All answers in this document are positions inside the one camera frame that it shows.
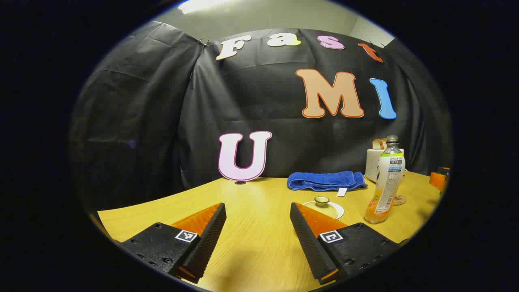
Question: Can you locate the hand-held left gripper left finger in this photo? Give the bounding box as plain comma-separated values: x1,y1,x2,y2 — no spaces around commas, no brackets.
120,202,227,284

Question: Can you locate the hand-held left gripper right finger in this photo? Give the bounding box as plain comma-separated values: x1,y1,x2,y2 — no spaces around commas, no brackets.
290,202,402,285

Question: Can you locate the labelled plastic water bottle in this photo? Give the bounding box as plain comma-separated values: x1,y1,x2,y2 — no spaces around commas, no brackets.
364,135,406,225

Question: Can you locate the blue towel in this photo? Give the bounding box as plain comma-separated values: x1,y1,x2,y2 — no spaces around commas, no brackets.
287,171,368,197

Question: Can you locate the white toaster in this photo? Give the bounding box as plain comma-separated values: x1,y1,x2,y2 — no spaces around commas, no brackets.
365,148,406,183

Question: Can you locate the black backdrop cloth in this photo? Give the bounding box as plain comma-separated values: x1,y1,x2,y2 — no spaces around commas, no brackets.
69,20,453,213

